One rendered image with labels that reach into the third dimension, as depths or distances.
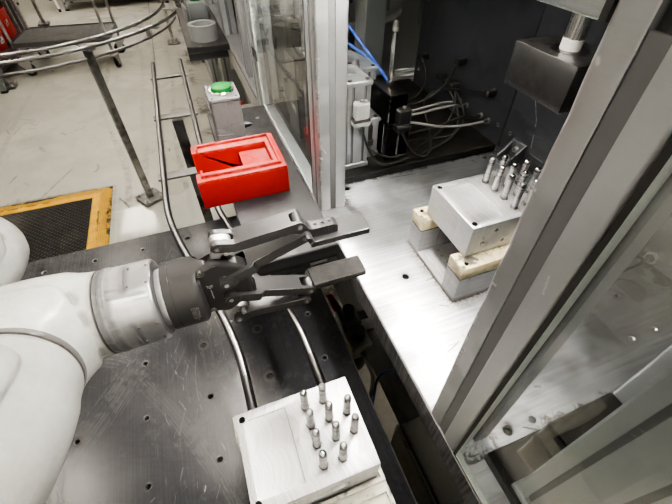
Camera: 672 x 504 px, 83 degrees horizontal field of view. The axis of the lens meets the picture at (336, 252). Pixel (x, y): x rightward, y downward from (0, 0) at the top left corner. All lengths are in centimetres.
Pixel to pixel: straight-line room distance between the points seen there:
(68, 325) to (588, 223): 40
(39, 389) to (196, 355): 47
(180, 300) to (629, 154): 37
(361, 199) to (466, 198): 23
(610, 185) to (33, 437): 35
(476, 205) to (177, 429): 58
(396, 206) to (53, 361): 53
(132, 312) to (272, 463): 20
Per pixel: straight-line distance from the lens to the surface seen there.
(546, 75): 47
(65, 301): 43
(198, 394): 75
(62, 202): 263
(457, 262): 51
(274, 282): 46
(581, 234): 22
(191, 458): 72
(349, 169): 74
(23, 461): 32
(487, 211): 52
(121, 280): 43
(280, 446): 43
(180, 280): 41
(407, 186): 74
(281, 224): 40
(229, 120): 82
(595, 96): 20
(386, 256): 59
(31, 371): 36
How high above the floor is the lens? 133
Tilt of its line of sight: 46 degrees down
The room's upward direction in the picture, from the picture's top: straight up
